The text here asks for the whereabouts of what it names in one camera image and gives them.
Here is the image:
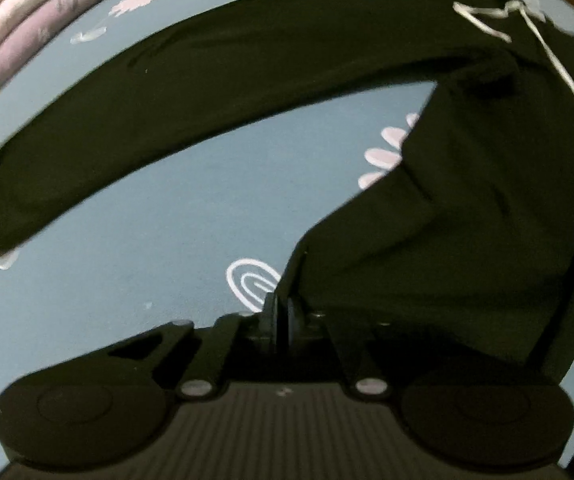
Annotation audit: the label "blue floral bed sheet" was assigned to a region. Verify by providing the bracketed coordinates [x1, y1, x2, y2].
[0, 0, 574, 480]

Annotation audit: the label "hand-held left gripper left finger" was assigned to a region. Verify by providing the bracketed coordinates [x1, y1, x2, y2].
[109, 292, 281, 402]

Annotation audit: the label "black drawstring pants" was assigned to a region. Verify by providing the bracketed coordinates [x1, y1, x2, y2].
[0, 0, 574, 387]

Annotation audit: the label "purple floral quilt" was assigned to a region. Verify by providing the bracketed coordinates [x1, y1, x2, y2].
[0, 0, 168, 122]

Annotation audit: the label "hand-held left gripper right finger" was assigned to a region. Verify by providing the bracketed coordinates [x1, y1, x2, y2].
[287, 297, 418, 404]

